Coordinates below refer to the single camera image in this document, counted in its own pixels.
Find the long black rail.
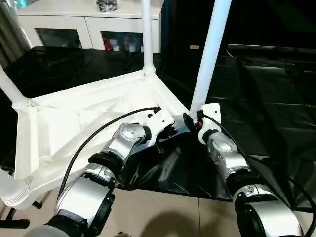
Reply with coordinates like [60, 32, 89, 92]
[227, 44, 316, 54]

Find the white cabinet with glass doors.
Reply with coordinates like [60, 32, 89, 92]
[17, 0, 161, 54]

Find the beige curtain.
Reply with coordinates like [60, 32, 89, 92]
[0, 4, 32, 70]

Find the black plastic mat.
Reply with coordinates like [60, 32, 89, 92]
[0, 45, 316, 213]

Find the white plastic table top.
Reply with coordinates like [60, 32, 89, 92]
[0, 69, 196, 210]

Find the white plastic table leg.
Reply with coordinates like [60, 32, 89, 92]
[142, 0, 157, 76]
[0, 66, 30, 108]
[0, 170, 32, 207]
[189, 0, 232, 117]

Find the black metal frame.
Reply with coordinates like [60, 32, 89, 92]
[0, 201, 47, 229]

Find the dark blue upright panel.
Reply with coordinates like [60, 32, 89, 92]
[159, 0, 171, 54]

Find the dark lumpy object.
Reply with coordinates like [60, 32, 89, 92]
[96, 0, 118, 12]

